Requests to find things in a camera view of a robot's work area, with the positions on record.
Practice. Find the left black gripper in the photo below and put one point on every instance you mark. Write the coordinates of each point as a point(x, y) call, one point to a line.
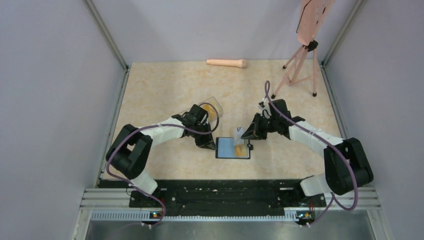
point(207, 142)

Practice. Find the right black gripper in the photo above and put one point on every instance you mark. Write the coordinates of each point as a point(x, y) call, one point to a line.
point(254, 131)

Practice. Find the black card holder wallet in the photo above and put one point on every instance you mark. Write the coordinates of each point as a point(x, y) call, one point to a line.
point(225, 148)

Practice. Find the clear plastic card box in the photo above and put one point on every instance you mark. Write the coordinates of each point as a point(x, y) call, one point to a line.
point(218, 108)

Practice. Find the gold credit card stack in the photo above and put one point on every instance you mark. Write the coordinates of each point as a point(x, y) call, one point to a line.
point(212, 114)

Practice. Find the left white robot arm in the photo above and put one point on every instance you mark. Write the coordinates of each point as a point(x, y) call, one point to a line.
point(130, 150)

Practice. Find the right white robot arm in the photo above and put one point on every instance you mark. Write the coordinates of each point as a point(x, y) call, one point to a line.
point(345, 161)

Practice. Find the pink microphone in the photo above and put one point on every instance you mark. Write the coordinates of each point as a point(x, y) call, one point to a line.
point(239, 63)

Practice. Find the pink tripod stand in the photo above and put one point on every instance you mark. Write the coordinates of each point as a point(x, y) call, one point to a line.
point(294, 65)

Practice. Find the pink board on tripod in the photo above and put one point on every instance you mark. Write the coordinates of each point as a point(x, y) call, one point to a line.
point(312, 15)

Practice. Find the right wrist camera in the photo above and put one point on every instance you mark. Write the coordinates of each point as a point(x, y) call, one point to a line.
point(264, 109)

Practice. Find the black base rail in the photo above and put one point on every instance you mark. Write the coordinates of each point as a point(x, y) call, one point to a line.
point(221, 198)

